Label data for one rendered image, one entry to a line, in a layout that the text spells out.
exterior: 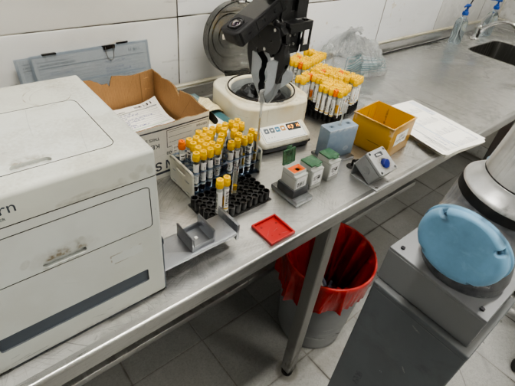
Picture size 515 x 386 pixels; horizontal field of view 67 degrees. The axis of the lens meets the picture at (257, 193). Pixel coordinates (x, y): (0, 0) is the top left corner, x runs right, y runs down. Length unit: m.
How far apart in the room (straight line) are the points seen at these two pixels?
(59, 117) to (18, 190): 0.16
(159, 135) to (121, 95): 0.28
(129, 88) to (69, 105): 0.52
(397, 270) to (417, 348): 0.15
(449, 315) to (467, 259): 0.24
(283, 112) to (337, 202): 0.31
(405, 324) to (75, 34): 1.01
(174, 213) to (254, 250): 0.20
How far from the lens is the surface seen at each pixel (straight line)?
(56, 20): 1.12
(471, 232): 0.53
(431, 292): 0.77
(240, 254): 0.79
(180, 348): 1.68
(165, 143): 0.93
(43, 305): 0.63
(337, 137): 1.06
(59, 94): 0.69
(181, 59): 1.29
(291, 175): 0.89
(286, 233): 0.84
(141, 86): 1.17
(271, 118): 1.09
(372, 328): 0.90
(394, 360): 0.91
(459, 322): 0.77
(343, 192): 1.00
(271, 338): 1.71
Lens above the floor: 1.46
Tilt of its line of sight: 38 degrees down
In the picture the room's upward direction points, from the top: 7 degrees clockwise
